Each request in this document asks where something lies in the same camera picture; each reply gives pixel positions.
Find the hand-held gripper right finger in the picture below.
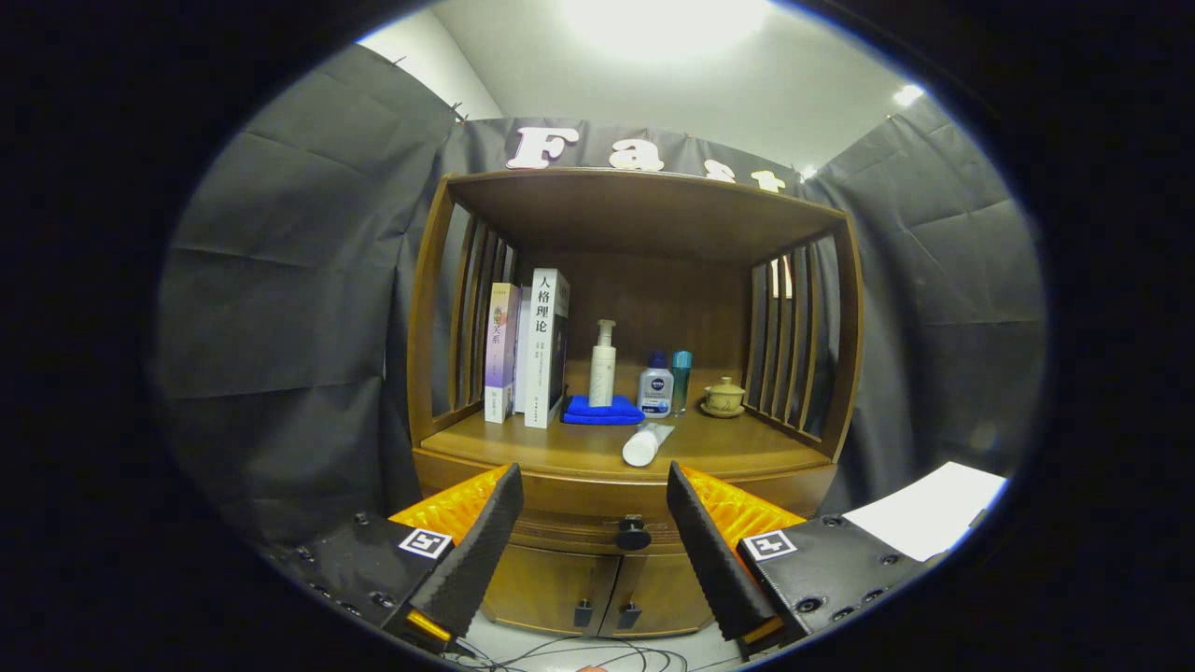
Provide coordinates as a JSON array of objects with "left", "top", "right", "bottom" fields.
[{"left": 666, "top": 462, "right": 936, "bottom": 659}]

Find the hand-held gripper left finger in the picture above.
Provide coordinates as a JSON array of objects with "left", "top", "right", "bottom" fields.
[{"left": 275, "top": 464, "right": 526, "bottom": 654}]

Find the wooden drawer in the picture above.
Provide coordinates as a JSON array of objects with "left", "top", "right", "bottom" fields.
[{"left": 413, "top": 448, "right": 838, "bottom": 559}]

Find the white green tube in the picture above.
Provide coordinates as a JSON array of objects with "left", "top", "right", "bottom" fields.
[{"left": 622, "top": 421, "right": 675, "bottom": 468}]

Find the wooden cabinet door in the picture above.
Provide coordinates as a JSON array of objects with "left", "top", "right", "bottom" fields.
[
  {"left": 481, "top": 544, "right": 622, "bottom": 636},
  {"left": 599, "top": 551, "right": 715, "bottom": 638}
]

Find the wooden countertop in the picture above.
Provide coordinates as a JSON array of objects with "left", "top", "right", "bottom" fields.
[{"left": 420, "top": 369, "right": 835, "bottom": 482}]

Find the white topped grey drawer unit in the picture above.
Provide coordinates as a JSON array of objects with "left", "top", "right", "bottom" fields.
[{"left": 840, "top": 462, "right": 1009, "bottom": 563}]

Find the wooden cabinet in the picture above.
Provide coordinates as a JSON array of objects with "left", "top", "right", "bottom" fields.
[{"left": 407, "top": 168, "right": 865, "bottom": 640}]

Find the white bottle blue cap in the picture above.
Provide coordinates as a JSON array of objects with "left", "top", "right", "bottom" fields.
[{"left": 638, "top": 351, "right": 675, "bottom": 419}]

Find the blue folded cloth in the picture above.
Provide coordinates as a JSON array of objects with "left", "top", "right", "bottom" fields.
[{"left": 562, "top": 395, "right": 646, "bottom": 427}]

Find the thin white book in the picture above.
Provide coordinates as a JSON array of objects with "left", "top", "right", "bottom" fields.
[{"left": 513, "top": 287, "right": 533, "bottom": 416}]

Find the purple book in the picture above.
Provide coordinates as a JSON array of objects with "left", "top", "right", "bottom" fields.
[{"left": 484, "top": 283, "right": 521, "bottom": 425}]

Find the thick white book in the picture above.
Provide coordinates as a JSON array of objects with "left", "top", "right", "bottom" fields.
[{"left": 524, "top": 268, "right": 571, "bottom": 429}]

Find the white pump bottle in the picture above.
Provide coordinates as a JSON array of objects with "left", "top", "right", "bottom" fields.
[{"left": 588, "top": 319, "right": 618, "bottom": 409}]

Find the black backdrop cloth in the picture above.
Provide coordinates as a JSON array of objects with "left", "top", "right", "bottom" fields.
[{"left": 154, "top": 42, "right": 1051, "bottom": 552}]

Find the black cable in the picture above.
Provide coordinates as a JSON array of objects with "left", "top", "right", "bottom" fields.
[{"left": 448, "top": 635, "right": 738, "bottom": 672}]

